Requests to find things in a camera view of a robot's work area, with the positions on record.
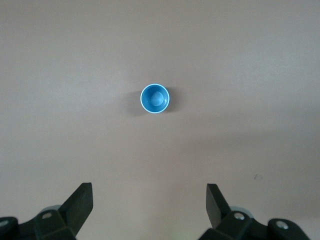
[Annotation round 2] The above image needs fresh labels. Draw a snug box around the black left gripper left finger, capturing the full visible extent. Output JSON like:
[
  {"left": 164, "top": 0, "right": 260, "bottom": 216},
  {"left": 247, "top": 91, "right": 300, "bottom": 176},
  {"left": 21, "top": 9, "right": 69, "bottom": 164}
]
[{"left": 0, "top": 182, "right": 94, "bottom": 240}]

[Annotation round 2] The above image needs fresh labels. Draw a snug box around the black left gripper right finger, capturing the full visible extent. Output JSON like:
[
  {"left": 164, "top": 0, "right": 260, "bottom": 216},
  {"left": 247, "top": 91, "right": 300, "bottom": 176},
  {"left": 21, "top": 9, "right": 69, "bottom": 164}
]
[{"left": 199, "top": 183, "right": 311, "bottom": 240}]

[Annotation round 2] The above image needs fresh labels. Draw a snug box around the blue plastic cup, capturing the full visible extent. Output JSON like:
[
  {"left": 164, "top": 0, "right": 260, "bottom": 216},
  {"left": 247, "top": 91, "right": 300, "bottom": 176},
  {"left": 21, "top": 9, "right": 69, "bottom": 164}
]
[{"left": 139, "top": 83, "right": 171, "bottom": 115}]

